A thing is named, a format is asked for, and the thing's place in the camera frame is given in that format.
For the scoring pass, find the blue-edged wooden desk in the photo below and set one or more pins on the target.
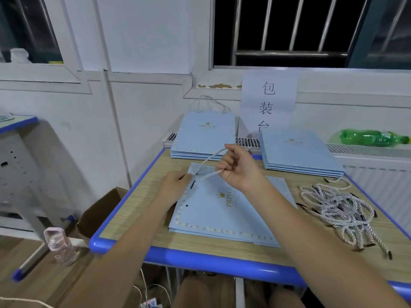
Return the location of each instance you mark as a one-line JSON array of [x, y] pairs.
[[128, 221]]

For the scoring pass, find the white radiator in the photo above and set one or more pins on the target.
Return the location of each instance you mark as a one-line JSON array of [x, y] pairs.
[[385, 189]]

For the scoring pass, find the small white container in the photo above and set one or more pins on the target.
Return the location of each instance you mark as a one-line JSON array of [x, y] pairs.
[[20, 55]]

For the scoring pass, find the pink water bottle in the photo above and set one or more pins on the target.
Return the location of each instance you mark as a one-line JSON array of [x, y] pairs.
[[61, 247]]

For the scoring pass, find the green plastic bottle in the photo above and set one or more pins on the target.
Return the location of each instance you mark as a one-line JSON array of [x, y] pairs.
[[372, 137]]

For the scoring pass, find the brown cardboard box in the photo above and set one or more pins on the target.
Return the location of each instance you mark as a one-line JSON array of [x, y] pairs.
[[99, 211]]

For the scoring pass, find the person's leg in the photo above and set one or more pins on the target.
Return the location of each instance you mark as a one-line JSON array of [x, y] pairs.
[[202, 293], [287, 298]]

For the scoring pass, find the person's right forearm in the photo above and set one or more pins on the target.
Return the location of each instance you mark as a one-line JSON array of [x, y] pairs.
[[327, 247]]

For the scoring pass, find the white power strip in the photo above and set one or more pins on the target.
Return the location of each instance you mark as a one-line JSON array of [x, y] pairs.
[[152, 302]]

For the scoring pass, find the stack of finished blue bags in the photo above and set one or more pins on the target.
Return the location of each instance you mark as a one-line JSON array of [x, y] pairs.
[[218, 221]]

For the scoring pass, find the metal window grille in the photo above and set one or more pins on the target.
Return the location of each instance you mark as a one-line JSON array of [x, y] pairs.
[[289, 53]]

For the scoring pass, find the person's left forearm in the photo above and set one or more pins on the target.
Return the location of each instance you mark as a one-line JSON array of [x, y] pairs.
[[115, 259]]

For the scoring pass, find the person's right hand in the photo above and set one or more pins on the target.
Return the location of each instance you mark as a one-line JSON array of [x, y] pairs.
[[243, 170]]

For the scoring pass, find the teal framed sliding window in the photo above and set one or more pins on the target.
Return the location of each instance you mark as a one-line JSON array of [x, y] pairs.
[[385, 35]]

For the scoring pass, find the person's left hand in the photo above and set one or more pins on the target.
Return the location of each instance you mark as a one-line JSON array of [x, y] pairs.
[[173, 188]]

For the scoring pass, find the white framed window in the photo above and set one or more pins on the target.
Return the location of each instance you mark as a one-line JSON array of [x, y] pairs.
[[67, 35]]

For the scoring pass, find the stack of blue paper bags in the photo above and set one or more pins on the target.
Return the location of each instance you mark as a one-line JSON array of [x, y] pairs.
[[298, 150]]

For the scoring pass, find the white paper sign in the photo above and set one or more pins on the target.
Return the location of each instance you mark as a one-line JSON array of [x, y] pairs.
[[268, 99]]

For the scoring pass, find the grey metal desk blue edge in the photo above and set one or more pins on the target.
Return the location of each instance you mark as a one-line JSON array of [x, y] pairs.
[[19, 170]]

